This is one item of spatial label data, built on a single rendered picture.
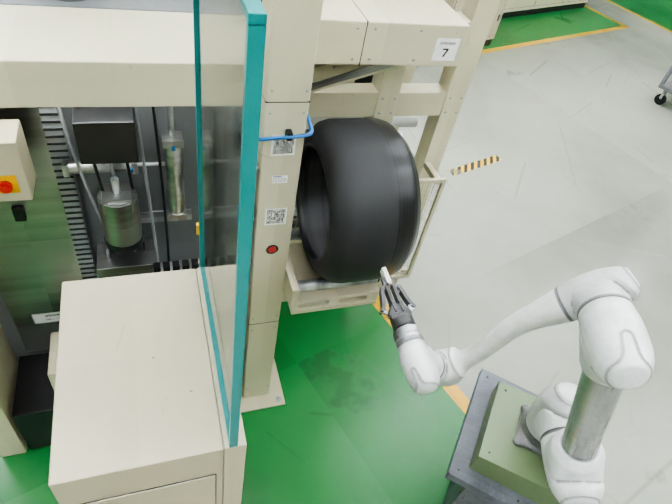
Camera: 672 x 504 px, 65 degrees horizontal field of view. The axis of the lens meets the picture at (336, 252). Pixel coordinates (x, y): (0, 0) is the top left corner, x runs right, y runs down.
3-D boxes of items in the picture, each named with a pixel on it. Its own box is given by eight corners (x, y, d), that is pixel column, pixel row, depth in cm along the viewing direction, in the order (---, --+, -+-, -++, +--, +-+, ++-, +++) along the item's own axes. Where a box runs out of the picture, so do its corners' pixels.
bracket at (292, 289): (290, 307, 200) (292, 291, 194) (268, 235, 226) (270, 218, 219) (298, 306, 201) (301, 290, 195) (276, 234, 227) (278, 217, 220)
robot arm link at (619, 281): (550, 274, 143) (561, 312, 133) (618, 245, 134) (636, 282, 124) (571, 302, 149) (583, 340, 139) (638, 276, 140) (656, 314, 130)
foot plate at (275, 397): (231, 414, 257) (231, 412, 255) (223, 367, 274) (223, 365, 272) (285, 404, 265) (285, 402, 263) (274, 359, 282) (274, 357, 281)
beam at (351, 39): (292, 65, 170) (297, 18, 159) (275, 30, 186) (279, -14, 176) (458, 68, 189) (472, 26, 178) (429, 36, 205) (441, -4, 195)
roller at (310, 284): (294, 294, 203) (296, 290, 199) (291, 283, 204) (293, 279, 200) (377, 284, 214) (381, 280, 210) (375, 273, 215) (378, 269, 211)
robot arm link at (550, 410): (565, 409, 193) (590, 374, 178) (577, 457, 179) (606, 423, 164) (521, 403, 193) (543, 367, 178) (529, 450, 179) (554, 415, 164)
